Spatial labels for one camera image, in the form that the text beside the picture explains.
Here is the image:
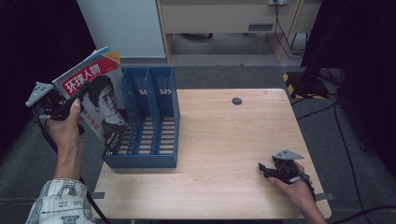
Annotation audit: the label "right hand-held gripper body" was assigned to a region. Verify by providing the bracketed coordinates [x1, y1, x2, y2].
[272, 149, 305, 186]

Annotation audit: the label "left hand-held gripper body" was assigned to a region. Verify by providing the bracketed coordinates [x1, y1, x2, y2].
[25, 81, 82, 123]

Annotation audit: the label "portrait cover magazine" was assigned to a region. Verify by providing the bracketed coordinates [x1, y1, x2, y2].
[51, 46, 131, 157]

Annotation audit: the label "blue plastic file rack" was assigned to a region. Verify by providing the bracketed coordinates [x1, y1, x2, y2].
[102, 65, 181, 169]

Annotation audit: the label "person's right hand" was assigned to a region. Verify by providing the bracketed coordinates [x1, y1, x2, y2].
[268, 162, 318, 213]

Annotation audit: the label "person's left hand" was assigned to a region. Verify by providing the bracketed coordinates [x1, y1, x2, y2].
[45, 97, 86, 150]

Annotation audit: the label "black curtain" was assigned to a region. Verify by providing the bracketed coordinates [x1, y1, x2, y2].
[300, 0, 396, 180]
[0, 0, 97, 164]

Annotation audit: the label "white cabinet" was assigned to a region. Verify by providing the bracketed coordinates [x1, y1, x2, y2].
[76, 0, 166, 60]

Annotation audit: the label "black stand base striped tape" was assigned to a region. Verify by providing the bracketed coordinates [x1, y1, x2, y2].
[282, 70, 331, 101]

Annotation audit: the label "beige wooden desk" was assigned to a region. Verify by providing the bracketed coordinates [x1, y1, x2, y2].
[155, 0, 323, 63]

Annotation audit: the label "long black floor cable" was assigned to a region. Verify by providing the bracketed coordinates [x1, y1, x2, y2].
[333, 101, 373, 224]

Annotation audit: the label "short black floor cable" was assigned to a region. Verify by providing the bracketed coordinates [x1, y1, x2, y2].
[296, 98, 340, 121]

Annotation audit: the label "thick black floor cable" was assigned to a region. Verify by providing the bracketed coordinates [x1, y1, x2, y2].
[331, 204, 396, 224]

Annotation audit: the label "black hanging cables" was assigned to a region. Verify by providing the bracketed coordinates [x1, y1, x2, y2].
[273, 3, 308, 61]

